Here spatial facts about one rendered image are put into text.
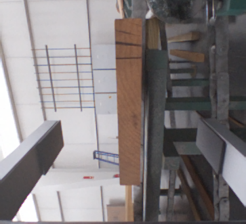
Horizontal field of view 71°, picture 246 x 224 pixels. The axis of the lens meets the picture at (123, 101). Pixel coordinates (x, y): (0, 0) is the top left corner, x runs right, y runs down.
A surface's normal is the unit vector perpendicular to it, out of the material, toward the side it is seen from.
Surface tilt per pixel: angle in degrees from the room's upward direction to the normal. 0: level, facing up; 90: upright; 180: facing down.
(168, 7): 90
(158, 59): 90
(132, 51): 90
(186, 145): 90
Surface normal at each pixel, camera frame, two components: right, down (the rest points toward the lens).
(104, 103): -0.02, 0.30
